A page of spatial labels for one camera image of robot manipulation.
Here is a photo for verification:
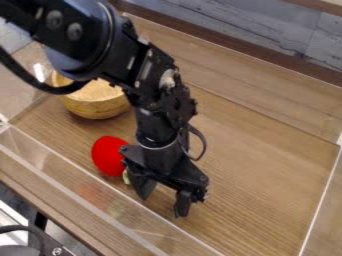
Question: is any wooden bowl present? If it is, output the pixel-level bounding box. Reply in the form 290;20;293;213
59;79;130;120

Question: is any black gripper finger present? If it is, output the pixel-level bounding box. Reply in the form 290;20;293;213
130;173;156;200
174;190;193;217

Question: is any red plush strawberry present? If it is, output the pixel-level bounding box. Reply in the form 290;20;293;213
91;136;131;185

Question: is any clear acrylic tray wall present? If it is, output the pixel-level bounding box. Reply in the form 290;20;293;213
0;113;338;256

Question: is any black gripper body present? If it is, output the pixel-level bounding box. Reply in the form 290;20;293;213
120;144;209;202

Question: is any black table leg bracket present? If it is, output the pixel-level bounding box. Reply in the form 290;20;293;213
28;212;76;256

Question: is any black cable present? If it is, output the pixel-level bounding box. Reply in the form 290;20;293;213
0;224;42;256

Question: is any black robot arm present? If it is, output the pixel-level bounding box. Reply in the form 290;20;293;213
0;0;210;217

